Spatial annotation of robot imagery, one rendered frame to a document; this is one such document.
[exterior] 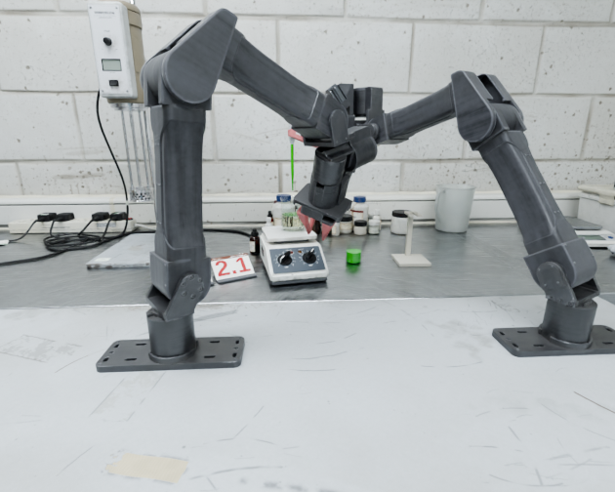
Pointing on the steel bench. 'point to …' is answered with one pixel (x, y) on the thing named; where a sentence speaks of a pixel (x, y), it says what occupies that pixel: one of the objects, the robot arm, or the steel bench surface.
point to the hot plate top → (285, 234)
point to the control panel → (296, 260)
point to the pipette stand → (410, 247)
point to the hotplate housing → (290, 272)
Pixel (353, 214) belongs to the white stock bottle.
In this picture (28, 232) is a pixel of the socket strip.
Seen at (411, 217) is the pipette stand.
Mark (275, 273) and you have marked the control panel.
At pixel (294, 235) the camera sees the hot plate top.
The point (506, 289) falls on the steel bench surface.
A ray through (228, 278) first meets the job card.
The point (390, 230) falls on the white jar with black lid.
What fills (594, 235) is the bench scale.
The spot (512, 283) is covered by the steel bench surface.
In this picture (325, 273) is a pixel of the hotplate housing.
